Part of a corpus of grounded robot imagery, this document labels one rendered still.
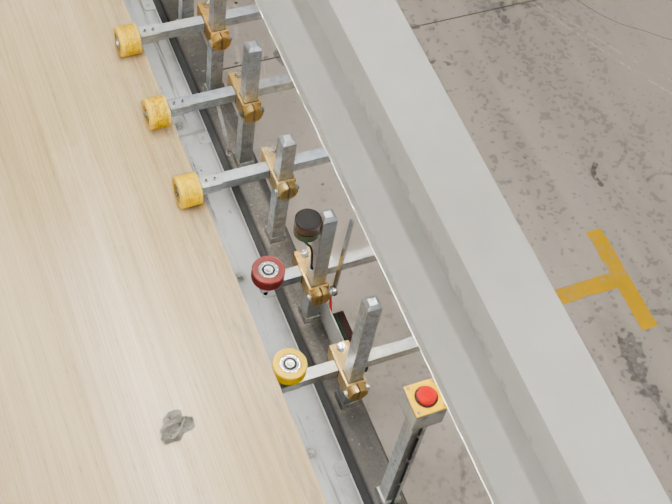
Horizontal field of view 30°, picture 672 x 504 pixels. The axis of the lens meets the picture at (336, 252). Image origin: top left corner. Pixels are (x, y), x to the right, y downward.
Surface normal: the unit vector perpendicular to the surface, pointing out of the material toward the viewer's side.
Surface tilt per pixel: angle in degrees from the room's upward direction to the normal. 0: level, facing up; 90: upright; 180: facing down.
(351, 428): 0
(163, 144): 0
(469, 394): 61
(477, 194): 0
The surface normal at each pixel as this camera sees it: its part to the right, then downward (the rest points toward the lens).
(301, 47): -0.75, -0.04
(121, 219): 0.11, -0.54
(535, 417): -0.92, 0.26
